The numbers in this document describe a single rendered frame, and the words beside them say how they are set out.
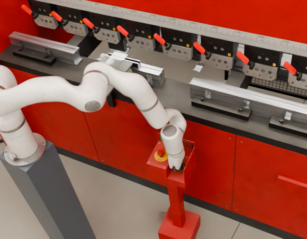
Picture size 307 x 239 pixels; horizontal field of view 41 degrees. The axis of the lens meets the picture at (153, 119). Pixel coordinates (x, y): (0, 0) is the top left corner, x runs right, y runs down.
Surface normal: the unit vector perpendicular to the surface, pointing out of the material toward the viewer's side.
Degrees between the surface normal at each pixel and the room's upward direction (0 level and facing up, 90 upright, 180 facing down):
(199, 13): 90
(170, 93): 0
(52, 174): 90
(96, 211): 0
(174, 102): 0
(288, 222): 90
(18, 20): 90
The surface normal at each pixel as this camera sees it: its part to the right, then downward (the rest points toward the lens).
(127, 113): -0.45, 0.69
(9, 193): -0.11, -0.67
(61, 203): 0.84, 0.33
